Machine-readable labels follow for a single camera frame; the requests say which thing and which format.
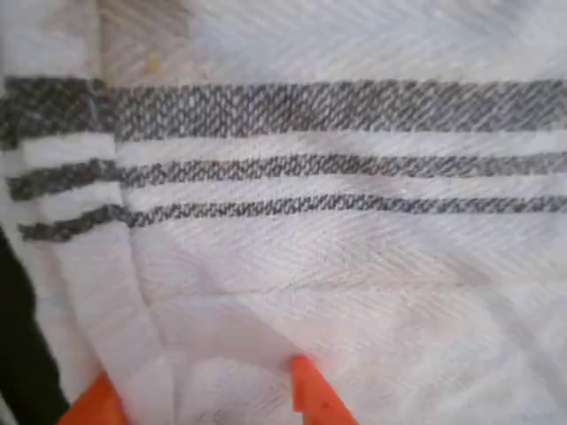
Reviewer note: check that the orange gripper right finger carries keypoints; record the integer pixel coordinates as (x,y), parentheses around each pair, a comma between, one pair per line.
(316,398)

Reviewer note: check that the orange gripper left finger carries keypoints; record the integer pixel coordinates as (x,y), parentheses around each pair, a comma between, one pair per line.
(97,405)

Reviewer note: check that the white striped cloth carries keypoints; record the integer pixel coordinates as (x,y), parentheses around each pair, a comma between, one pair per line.
(310,221)

